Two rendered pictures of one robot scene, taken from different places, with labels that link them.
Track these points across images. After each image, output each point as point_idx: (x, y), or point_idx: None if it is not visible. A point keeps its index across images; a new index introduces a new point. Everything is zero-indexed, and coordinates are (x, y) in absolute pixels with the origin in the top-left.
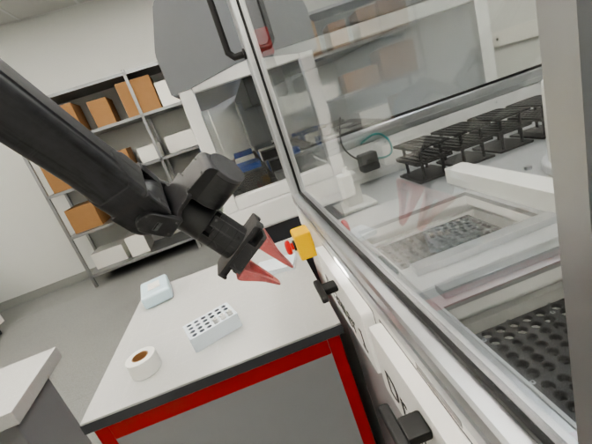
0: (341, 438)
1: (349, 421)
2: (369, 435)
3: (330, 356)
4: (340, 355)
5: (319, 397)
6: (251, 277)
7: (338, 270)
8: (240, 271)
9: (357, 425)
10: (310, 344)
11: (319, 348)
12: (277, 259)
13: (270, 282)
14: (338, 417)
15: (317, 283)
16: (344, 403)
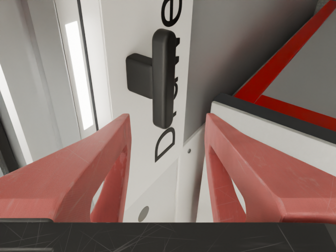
0: (332, 48)
1: (309, 50)
2: (299, 34)
3: (266, 93)
4: (253, 86)
5: (324, 79)
6: (283, 164)
7: (95, 85)
8: (330, 233)
9: (303, 44)
10: (278, 114)
11: (271, 107)
12: (106, 138)
13: (226, 123)
14: (317, 58)
15: (156, 109)
16: (298, 61)
